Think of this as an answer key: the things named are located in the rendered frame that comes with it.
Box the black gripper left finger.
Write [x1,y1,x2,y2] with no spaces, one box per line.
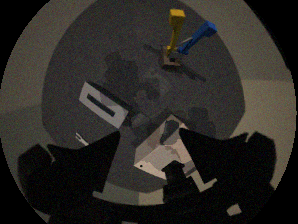
[48,131,121,193]

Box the grey flat forked bar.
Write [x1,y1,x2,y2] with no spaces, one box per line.
[76,132,89,145]

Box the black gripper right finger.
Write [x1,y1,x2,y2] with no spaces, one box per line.
[180,128,249,184]

